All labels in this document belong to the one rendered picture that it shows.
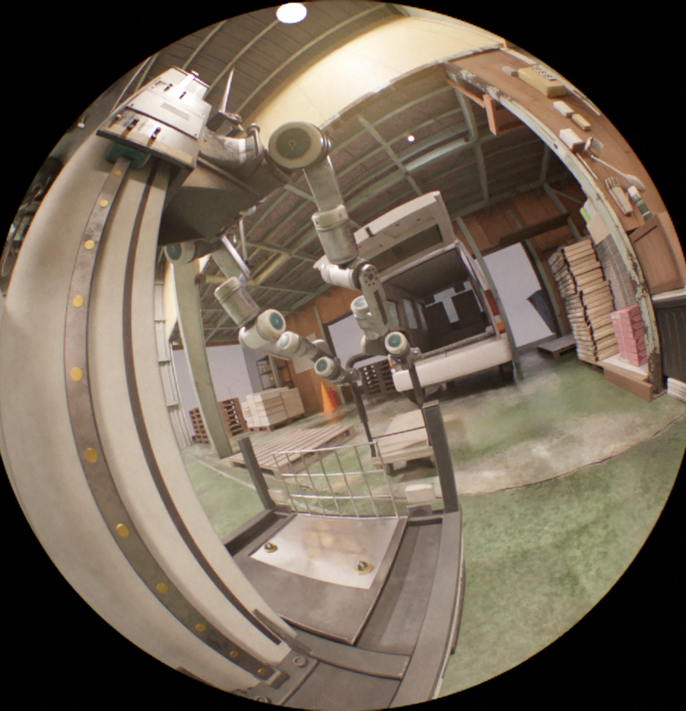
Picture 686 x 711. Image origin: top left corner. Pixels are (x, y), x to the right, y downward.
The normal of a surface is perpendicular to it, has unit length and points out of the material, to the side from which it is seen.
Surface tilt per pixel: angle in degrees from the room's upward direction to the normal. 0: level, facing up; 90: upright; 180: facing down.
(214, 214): 180
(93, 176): 90
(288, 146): 138
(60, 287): 90
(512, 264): 90
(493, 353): 88
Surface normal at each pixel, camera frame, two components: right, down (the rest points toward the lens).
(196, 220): 0.29, 0.95
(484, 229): -0.59, 0.10
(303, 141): -0.01, 0.73
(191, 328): 0.76, -0.29
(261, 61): 0.06, 0.93
